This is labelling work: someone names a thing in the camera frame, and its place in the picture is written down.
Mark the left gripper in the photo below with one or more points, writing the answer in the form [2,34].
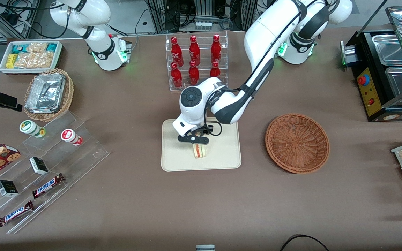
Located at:
[205,129]

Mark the triangular sandwich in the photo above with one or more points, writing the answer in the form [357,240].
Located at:
[200,151]

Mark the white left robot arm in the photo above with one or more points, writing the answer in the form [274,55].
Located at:
[267,31]

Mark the cream plastic tray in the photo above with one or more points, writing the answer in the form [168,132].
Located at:
[222,153]

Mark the brown wicker basket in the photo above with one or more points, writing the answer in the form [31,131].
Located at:
[297,143]

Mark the light wicker basket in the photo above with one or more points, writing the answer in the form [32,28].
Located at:
[67,101]

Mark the red cola bottle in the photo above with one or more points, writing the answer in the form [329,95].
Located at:
[194,52]
[176,76]
[216,50]
[215,70]
[176,52]
[193,74]

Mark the clear acrylic bottle rack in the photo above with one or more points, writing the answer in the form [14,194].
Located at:
[168,52]

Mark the clear acrylic step display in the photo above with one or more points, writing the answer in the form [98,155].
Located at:
[89,153]

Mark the red lid white cup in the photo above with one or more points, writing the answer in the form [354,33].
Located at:
[69,135]

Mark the aluminium equipment rack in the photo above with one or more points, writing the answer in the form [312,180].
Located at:
[204,14]

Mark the grey box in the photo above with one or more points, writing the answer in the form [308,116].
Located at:
[205,248]

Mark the aluminium foil container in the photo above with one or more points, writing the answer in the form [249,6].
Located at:
[45,92]

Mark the brown snickers bar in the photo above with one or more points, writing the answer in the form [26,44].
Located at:
[47,185]
[15,213]

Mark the small black box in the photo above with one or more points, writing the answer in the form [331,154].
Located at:
[38,165]
[7,188]

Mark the teal snack packet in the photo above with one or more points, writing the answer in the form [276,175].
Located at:
[19,48]
[52,47]

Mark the green lid white cup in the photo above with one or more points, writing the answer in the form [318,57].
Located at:
[28,126]

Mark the white rectangular snack bin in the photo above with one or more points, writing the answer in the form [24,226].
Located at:
[30,71]

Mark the large clear cracker bag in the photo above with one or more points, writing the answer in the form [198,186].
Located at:
[33,60]

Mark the small clear cracker bag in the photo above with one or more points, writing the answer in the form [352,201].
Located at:
[37,47]

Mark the yellow snack packet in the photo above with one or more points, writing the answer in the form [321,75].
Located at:
[10,61]

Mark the black food warmer case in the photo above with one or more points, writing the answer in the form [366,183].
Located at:
[370,101]

